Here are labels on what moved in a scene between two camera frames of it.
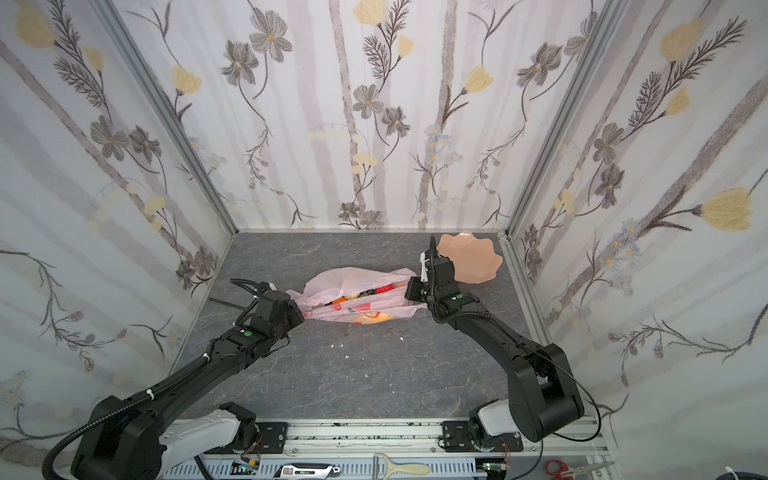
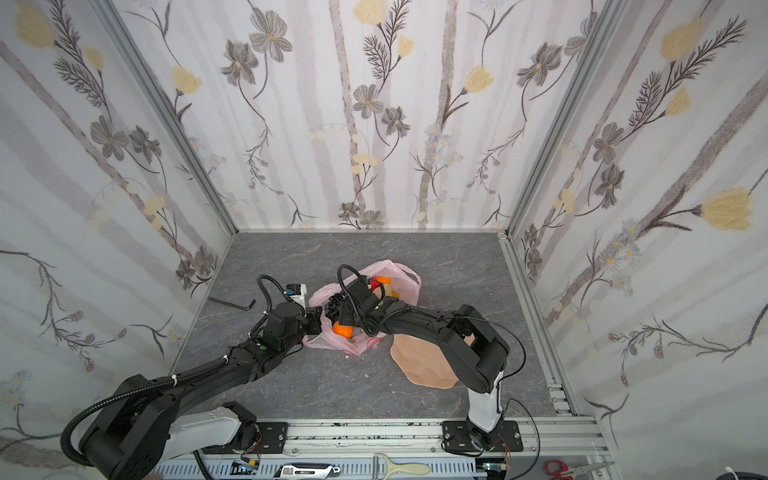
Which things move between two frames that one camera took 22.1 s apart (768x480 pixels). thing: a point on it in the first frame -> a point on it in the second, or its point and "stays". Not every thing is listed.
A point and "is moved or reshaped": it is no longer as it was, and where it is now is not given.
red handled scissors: (561, 471) stays
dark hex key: (228, 303) stays
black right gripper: (417, 288) -> (339, 307)
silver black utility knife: (306, 470) stays
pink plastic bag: (356, 296) is moved or reshaped
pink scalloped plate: (474, 259) -> (423, 362)
